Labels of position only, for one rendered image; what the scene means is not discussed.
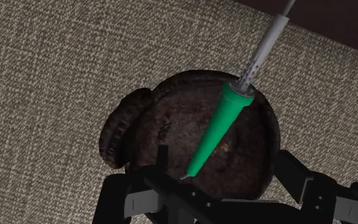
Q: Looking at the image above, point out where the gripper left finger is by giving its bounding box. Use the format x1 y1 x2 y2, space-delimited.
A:
92 144 226 224

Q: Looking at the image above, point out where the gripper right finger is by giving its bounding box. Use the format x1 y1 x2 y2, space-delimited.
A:
273 150 358 224

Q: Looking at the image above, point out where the dark brown round bowl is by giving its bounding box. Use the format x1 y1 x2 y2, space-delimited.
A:
99 69 281 201

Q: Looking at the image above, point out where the green and grey pen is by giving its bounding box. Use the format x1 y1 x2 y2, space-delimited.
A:
179 0 296 181

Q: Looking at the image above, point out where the beige woven fabric sofa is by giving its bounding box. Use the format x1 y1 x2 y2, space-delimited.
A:
0 0 358 224

